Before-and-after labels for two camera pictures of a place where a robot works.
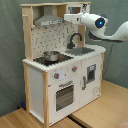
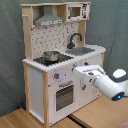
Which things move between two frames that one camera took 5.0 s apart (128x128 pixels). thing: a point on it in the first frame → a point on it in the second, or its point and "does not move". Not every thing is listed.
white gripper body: x=74 y=18 → x=89 y=71
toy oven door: x=64 y=96 does not move
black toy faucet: x=71 y=45 does not move
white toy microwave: x=78 y=8 does not move
